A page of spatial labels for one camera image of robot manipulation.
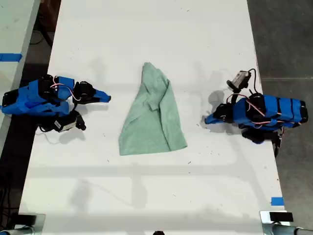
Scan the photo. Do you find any long blue tape strip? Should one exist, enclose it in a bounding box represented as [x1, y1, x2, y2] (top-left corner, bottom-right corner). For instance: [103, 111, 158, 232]
[0, 53, 23, 62]

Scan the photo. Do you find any grey metal bracket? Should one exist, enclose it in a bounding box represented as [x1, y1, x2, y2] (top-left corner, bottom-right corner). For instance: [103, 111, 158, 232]
[259, 210, 291, 235]

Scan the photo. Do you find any black camera stalk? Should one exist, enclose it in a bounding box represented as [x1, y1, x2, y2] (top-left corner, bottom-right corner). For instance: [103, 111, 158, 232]
[231, 87, 243, 105]

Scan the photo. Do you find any short blue tape piece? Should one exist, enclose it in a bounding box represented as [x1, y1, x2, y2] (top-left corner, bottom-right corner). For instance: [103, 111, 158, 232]
[270, 196, 285, 207]

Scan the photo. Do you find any white side table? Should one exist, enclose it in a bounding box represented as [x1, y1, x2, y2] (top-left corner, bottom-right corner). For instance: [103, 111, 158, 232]
[0, 0, 41, 152]

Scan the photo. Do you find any grey metal tube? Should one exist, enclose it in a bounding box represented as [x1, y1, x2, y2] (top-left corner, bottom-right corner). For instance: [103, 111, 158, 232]
[270, 224, 313, 235]

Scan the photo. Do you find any pale green T-shirt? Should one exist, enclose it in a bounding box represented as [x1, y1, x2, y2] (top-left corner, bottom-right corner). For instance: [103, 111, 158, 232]
[118, 62, 189, 157]

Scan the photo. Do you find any black camera cable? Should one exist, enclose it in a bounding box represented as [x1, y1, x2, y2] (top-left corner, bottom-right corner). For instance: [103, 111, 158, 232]
[246, 68, 264, 95]
[36, 124, 58, 133]

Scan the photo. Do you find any black grey camera box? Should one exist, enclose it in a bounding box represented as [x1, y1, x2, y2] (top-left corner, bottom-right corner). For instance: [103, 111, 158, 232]
[226, 70, 252, 90]

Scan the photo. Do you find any small black box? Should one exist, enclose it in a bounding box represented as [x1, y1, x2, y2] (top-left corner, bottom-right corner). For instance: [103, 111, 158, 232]
[16, 213, 38, 225]
[268, 211, 294, 223]

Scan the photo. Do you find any black camera box with label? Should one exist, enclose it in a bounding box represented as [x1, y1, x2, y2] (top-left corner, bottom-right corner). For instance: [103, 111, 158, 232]
[52, 110, 87, 133]

